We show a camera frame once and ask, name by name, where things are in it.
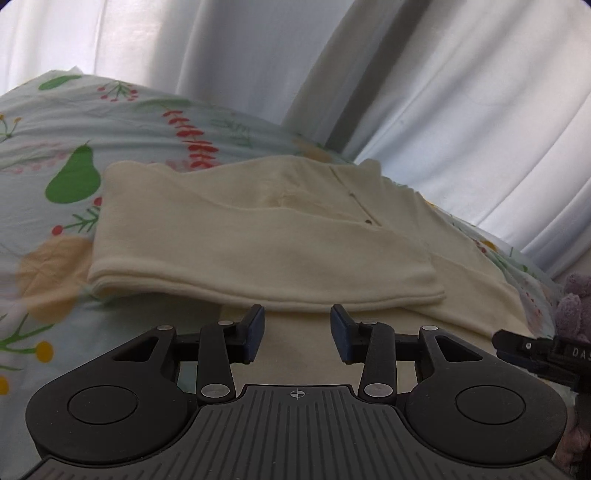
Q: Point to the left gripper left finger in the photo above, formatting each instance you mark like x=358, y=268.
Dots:
x=213, y=349

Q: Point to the purple plush toy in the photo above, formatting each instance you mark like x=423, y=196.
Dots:
x=572, y=316

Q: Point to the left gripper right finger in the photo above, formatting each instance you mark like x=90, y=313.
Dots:
x=379, y=348

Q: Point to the floral light blue bedsheet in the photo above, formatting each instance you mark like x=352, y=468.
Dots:
x=59, y=132

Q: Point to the white sheer curtain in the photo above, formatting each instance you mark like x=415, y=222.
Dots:
x=483, y=106

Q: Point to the cream knit sweater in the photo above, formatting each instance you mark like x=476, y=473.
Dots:
x=297, y=236

